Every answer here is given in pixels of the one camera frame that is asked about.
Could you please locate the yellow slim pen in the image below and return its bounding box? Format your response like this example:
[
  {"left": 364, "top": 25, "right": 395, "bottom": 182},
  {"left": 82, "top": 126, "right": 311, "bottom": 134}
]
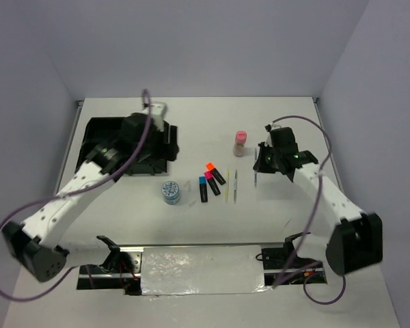
[{"left": 225, "top": 169, "right": 230, "bottom": 203}]

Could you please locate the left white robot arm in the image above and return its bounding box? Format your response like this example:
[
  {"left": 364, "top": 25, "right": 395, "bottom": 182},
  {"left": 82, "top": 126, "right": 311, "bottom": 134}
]
[{"left": 2, "top": 113, "right": 179, "bottom": 282}]

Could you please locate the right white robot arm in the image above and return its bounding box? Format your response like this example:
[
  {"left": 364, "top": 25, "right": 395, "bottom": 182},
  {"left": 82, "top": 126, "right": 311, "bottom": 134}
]
[{"left": 254, "top": 124, "right": 383, "bottom": 276}]

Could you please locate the pink capped small bottle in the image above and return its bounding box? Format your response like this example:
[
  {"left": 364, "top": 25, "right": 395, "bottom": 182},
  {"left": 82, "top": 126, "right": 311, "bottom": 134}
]
[{"left": 233, "top": 131, "right": 247, "bottom": 156}]

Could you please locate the blue patterned round tin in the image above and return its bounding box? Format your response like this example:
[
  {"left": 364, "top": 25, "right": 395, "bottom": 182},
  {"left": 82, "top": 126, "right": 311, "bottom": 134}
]
[{"left": 161, "top": 181, "right": 181, "bottom": 205}]

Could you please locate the orange highlighter marker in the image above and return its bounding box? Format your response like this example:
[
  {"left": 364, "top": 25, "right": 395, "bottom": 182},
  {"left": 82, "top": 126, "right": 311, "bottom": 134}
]
[{"left": 206, "top": 163, "right": 226, "bottom": 185}]

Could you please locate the blue highlighter marker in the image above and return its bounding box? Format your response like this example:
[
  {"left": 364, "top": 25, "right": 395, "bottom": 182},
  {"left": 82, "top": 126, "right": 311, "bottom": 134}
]
[{"left": 199, "top": 176, "right": 208, "bottom": 203}]

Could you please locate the pink highlighter marker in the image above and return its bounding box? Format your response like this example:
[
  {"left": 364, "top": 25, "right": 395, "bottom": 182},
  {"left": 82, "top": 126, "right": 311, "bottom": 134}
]
[{"left": 204, "top": 171, "right": 221, "bottom": 196}]

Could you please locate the black compartment organizer tray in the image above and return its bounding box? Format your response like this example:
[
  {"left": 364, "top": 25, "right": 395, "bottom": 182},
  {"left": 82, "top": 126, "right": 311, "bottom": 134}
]
[{"left": 76, "top": 113, "right": 169, "bottom": 176}]

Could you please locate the silver foil covered panel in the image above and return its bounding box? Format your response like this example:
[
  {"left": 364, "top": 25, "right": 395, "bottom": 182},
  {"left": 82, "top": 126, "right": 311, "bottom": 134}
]
[{"left": 141, "top": 245, "right": 267, "bottom": 296}]

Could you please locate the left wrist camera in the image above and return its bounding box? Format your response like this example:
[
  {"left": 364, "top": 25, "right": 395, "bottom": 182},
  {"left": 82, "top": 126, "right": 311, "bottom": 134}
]
[{"left": 142, "top": 102, "right": 168, "bottom": 132}]

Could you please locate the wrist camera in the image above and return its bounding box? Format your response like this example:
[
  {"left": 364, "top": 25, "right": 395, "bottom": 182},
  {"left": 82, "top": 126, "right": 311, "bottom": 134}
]
[
  {"left": 264, "top": 122, "right": 282, "bottom": 147},
  {"left": 142, "top": 102, "right": 168, "bottom": 132}
]

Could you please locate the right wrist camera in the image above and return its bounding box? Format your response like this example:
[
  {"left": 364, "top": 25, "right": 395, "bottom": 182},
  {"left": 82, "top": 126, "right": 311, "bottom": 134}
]
[{"left": 264, "top": 122, "right": 282, "bottom": 147}]

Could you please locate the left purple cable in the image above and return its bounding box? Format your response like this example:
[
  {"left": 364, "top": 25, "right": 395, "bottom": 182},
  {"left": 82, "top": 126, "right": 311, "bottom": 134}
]
[{"left": 0, "top": 89, "right": 158, "bottom": 302}]

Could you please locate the purple cable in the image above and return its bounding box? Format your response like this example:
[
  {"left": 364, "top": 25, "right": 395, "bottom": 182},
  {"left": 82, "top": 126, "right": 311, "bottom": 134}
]
[
  {"left": 0, "top": 89, "right": 158, "bottom": 302},
  {"left": 266, "top": 115, "right": 347, "bottom": 305}
]

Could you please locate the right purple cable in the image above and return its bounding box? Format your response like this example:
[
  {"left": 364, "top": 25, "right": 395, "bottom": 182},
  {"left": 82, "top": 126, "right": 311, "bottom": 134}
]
[{"left": 266, "top": 115, "right": 347, "bottom": 305}]

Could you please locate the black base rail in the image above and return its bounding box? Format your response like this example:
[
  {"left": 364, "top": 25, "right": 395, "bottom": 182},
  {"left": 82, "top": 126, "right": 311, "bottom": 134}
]
[{"left": 77, "top": 243, "right": 327, "bottom": 296}]

